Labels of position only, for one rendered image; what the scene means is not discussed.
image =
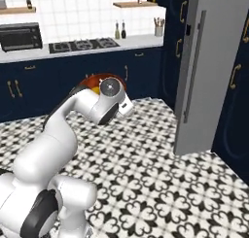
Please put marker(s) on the dark blue tall cupboard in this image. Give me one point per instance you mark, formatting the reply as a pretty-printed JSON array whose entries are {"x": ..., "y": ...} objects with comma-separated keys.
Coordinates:
[{"x": 171, "y": 70}]

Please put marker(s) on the yellow lemon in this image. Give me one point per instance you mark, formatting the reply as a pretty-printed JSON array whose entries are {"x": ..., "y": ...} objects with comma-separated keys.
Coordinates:
[{"x": 96, "y": 90}]

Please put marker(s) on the grey canister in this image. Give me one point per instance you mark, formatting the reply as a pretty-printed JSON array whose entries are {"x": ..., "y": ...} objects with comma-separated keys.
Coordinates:
[{"x": 2, "y": 3}]

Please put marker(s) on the wooden wall shelf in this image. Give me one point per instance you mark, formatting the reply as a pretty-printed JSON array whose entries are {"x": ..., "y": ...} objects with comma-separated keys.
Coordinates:
[
  {"x": 134, "y": 4},
  {"x": 17, "y": 10}
]

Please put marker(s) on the orange-brown bowl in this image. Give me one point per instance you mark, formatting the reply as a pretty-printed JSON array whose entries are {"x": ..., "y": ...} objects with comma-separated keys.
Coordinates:
[{"x": 88, "y": 81}]

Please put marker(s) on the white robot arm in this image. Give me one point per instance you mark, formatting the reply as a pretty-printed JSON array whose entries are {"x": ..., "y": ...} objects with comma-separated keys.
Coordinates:
[{"x": 48, "y": 151}]

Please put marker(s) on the dark glass bottle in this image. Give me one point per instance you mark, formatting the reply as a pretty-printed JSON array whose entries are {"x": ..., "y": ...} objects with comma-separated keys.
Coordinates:
[{"x": 123, "y": 31}]

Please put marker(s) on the dark small bottle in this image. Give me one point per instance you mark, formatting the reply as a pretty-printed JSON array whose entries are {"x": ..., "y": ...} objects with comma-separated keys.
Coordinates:
[{"x": 29, "y": 3}]

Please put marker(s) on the black gas hob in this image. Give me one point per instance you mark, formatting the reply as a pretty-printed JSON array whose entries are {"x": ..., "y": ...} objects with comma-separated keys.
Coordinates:
[{"x": 83, "y": 45}]

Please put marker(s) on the green glass bottle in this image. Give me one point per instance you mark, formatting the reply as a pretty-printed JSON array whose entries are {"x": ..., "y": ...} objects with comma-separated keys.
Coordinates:
[{"x": 117, "y": 32}]

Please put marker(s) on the black toaster oven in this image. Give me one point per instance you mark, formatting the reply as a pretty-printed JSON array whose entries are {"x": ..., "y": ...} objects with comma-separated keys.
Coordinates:
[{"x": 20, "y": 37}]

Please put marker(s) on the grey fridge door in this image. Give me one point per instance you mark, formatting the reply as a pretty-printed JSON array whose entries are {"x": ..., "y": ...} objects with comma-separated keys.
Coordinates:
[{"x": 220, "y": 70}]

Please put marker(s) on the dark blue base cupboards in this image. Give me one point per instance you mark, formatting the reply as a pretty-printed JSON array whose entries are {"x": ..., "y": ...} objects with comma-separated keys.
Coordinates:
[{"x": 48, "y": 83}]

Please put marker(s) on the grey utensil pot with tools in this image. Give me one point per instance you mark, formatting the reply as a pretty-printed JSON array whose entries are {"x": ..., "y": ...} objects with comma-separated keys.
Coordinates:
[{"x": 159, "y": 29}]

